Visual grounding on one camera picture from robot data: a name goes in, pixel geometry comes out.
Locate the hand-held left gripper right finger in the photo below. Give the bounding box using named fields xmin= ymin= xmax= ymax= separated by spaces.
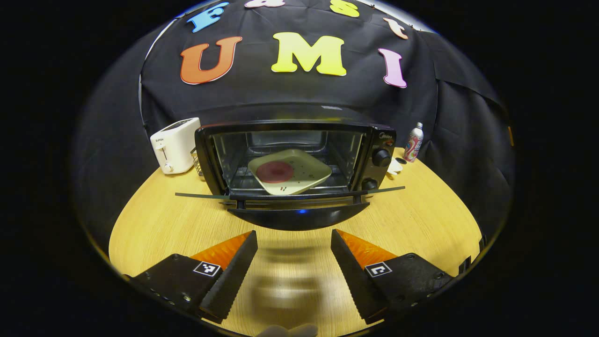
xmin=330 ymin=229 xmax=454 ymax=325

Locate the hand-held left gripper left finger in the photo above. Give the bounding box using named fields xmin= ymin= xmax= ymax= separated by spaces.
xmin=129 ymin=230 xmax=259 ymax=323

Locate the pink round food slice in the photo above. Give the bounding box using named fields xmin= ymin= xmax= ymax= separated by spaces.
xmin=256 ymin=161 xmax=295 ymax=184

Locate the white toaster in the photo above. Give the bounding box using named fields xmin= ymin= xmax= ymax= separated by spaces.
xmin=150 ymin=117 xmax=201 ymax=175

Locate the black electric oven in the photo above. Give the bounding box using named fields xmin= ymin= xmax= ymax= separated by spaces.
xmin=175 ymin=119 xmax=406 ymax=231

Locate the cream square plate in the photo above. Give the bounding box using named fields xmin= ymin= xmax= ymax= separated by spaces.
xmin=248 ymin=148 xmax=332 ymax=196

